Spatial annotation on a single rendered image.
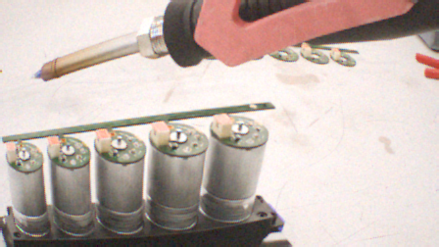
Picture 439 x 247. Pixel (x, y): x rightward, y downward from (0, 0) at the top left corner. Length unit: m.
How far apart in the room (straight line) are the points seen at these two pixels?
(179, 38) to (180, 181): 0.12
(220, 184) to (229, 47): 0.14
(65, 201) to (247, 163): 0.09
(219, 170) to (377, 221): 0.12
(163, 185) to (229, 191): 0.03
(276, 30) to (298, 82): 0.33
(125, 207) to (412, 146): 0.24
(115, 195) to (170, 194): 0.03
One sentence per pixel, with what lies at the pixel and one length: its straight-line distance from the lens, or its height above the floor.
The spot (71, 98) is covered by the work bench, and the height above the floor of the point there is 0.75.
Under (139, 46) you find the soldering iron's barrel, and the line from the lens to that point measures 0.25.
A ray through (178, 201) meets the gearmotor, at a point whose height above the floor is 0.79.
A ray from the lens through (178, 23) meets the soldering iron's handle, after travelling 0.24.
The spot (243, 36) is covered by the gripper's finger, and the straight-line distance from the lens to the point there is 0.23.
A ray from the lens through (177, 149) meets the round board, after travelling 0.34.
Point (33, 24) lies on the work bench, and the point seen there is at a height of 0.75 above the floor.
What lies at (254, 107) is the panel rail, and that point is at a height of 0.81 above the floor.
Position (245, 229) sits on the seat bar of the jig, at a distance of 0.38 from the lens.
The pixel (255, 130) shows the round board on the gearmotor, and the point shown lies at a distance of 0.36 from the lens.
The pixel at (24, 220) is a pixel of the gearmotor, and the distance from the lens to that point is 0.34.
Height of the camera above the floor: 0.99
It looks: 29 degrees down
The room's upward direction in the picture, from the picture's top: 9 degrees clockwise
